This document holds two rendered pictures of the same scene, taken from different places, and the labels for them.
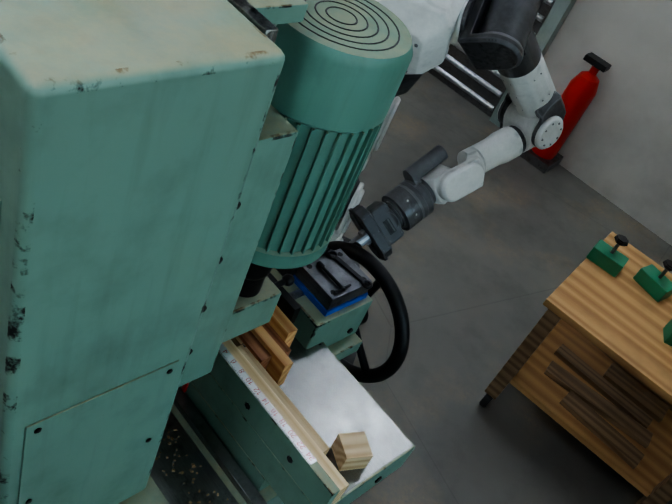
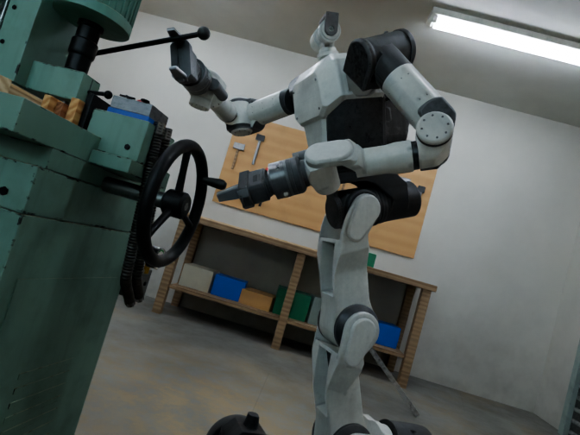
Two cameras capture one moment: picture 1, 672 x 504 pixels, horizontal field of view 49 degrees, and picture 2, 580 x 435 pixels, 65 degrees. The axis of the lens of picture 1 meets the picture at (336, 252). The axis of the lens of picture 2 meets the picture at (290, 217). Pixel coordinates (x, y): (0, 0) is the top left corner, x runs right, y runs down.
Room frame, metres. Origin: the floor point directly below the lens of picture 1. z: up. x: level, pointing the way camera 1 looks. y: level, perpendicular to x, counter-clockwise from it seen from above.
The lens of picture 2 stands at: (0.92, -1.11, 0.78)
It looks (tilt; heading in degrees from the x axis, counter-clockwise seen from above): 4 degrees up; 69
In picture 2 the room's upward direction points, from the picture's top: 16 degrees clockwise
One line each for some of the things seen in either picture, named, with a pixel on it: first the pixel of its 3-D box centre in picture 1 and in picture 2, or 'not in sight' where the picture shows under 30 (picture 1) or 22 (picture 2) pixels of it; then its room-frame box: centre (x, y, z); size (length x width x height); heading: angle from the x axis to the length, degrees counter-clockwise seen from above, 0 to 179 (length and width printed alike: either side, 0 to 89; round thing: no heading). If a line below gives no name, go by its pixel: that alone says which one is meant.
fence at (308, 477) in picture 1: (204, 344); not in sight; (0.73, 0.12, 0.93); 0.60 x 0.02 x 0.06; 59
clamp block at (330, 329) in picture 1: (312, 301); (130, 142); (0.93, 0.00, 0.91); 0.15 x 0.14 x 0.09; 59
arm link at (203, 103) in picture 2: not in sight; (204, 89); (1.09, 0.31, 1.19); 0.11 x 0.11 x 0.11; 59
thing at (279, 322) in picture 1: (258, 312); (91, 124); (0.83, 0.07, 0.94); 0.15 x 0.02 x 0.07; 59
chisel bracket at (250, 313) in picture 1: (224, 309); (62, 89); (0.75, 0.11, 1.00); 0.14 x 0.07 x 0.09; 149
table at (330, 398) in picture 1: (267, 335); (91, 153); (0.86, 0.05, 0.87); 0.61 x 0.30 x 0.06; 59
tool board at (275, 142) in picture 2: not in sight; (324, 184); (2.73, 2.87, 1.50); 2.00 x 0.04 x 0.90; 155
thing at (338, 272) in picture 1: (324, 270); (142, 114); (0.93, 0.00, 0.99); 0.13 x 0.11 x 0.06; 59
